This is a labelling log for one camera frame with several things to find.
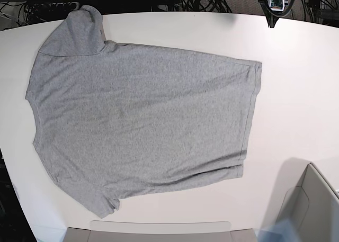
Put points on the grey plastic bin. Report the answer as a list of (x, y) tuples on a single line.
[(312, 207), (127, 231)]

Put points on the grey plastic bin bottom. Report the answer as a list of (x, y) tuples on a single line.
[(127, 231)]

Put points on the grey T-shirt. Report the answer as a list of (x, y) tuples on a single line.
[(117, 120)]

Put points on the blue translucent plastic sheet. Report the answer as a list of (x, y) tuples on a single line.
[(280, 231)]

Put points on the black power strip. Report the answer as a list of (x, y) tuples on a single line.
[(58, 6)]

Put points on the grey plastic bin right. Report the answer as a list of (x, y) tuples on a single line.
[(312, 207)]

